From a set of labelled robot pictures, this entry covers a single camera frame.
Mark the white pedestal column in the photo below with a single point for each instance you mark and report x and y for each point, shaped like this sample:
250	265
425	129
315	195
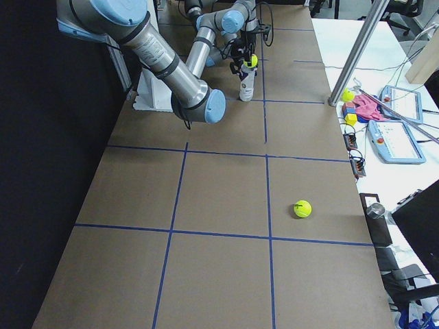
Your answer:
152	94

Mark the clear tennis ball can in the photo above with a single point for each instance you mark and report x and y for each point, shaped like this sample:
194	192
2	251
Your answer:
247	76

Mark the pink cloth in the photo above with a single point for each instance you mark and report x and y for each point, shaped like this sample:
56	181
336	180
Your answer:
367	108

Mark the teach pendant tablet lower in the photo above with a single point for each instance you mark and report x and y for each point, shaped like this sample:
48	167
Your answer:
394	143

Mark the teach pendant tablet upper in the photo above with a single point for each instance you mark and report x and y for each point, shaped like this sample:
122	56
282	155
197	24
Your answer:
405	102

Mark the teach pendant tablet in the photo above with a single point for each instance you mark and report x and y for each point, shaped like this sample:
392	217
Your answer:
394	143
405	102

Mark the yellow tennis ball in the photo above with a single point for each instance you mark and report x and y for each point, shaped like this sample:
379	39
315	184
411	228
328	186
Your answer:
252	66
302	208

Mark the blue cube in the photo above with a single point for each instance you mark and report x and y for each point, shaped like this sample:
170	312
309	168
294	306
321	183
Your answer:
348	111

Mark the yellow cube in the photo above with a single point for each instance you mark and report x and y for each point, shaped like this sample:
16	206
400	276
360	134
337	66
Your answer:
350	118

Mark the reacher grabber stick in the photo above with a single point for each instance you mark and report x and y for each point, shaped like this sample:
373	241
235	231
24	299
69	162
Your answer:
397	115

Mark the black monitor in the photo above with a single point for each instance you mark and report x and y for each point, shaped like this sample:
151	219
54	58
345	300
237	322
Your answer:
417	219

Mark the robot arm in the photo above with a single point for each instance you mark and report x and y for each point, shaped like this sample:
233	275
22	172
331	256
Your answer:
229	21
129	24

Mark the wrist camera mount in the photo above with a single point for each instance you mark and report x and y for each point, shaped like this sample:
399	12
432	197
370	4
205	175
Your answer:
262	28

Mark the steel cup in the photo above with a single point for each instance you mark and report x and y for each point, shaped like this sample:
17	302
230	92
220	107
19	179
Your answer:
375	211

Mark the red cube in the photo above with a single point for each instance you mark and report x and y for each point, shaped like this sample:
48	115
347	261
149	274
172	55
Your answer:
348	104

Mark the spare tennis ball one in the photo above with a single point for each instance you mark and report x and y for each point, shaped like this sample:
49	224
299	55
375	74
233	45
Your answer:
348	95

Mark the aluminium frame post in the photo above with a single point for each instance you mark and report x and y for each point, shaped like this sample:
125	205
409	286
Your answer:
366	31

